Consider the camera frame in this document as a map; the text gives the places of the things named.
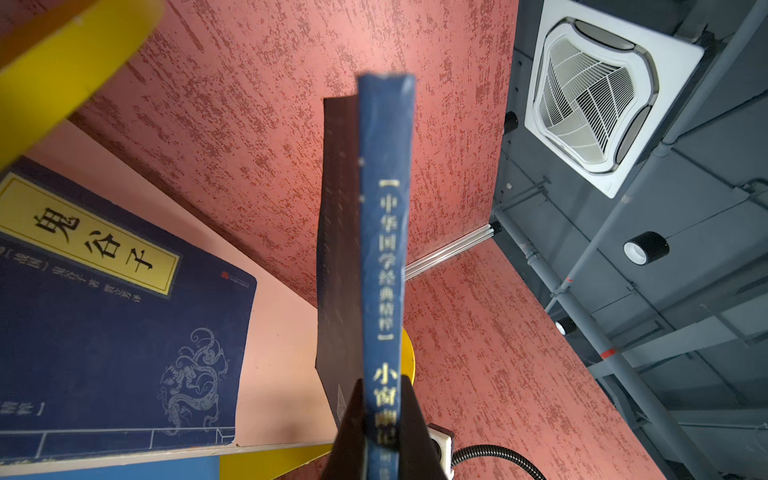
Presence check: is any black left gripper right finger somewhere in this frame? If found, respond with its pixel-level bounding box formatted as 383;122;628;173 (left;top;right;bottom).
398;375;447;480

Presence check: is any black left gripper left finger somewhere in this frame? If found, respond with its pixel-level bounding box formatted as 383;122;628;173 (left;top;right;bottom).
320;379;366;480

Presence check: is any blue book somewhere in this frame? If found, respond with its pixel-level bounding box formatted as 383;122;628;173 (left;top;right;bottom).
1;159;257;464
315;73;416;479

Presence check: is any right aluminium corner profile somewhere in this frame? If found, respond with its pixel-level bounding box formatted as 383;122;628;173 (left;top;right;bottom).
405;224;496;281

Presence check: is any grey ceiling pipe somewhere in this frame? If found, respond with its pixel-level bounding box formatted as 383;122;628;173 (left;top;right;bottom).
493;207;721;479

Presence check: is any black ceiling spotlight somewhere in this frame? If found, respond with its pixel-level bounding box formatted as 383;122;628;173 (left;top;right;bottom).
623;231;670;266

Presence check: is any white ceiling air conditioner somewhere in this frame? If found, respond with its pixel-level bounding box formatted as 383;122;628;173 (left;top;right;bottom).
524;1;704;198

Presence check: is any yellow pink blue bookshelf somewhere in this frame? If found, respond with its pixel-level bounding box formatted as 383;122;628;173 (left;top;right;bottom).
0;0;416;480

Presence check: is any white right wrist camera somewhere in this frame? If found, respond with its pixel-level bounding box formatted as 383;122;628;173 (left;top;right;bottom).
427;423;454;479

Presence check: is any black corrugated cable conduit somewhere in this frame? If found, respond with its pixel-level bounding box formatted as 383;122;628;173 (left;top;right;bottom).
451;443;547;480

